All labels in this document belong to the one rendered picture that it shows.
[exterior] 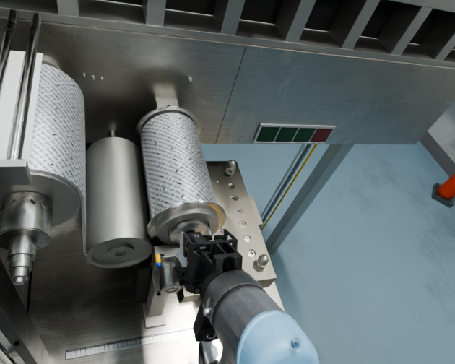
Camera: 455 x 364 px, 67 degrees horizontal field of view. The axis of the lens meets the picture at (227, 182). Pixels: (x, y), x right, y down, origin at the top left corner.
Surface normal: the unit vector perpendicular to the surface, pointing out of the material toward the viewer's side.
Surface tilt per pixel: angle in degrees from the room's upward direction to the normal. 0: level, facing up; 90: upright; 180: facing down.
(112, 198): 12
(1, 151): 0
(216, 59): 90
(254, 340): 53
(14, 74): 0
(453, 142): 90
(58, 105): 33
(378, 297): 0
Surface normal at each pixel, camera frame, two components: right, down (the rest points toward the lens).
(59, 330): 0.25, -0.63
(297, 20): 0.24, 0.78
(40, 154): 0.51, -0.61
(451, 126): -0.93, 0.05
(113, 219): 0.04, -0.61
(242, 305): -0.40, -0.86
